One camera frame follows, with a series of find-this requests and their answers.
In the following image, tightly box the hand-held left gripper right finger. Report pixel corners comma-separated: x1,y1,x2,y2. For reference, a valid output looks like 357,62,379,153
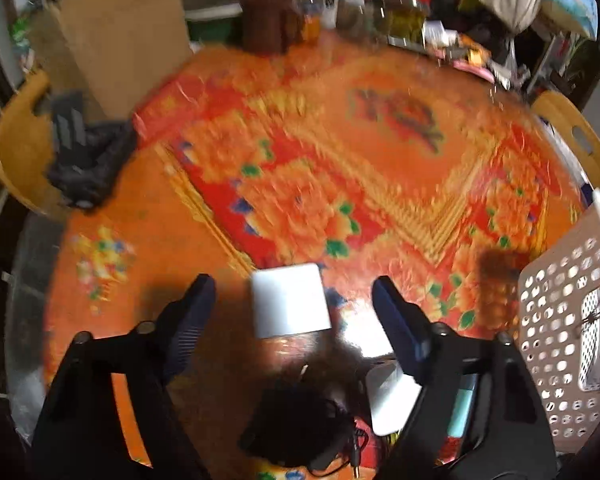
371,275,561,480

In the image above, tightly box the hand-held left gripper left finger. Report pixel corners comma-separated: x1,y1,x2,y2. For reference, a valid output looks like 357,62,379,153
30,272,218,480

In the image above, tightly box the white plug adapter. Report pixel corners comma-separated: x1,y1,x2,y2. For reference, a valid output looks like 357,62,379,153
367,360,423,437

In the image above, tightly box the white square charger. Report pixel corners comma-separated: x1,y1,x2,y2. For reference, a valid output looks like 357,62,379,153
251,262,333,339

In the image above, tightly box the teal charger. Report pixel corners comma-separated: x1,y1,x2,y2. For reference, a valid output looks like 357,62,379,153
447,372,481,441

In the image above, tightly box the black charger with cable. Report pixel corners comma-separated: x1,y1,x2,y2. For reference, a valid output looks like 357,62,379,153
237,360,371,478

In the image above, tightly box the white perforated plastic basket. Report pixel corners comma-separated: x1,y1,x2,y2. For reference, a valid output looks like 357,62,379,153
517,187,600,456

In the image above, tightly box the red floral tablecloth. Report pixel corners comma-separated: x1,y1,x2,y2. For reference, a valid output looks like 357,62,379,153
42,30,596,480

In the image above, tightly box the wooden chair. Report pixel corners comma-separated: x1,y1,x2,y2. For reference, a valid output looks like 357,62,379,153
531,91,600,201
0,70,81,218

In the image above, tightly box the cardboard box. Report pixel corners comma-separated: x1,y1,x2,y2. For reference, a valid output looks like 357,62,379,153
30,0,196,121

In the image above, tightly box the brown mug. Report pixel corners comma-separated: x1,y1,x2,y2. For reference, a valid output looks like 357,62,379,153
237,0,301,56

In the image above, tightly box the red-lidded pickle jar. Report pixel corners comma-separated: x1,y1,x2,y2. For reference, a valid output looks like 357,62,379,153
380,0,431,43

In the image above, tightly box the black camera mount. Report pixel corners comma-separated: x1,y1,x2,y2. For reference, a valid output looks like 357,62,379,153
45,89,138,209

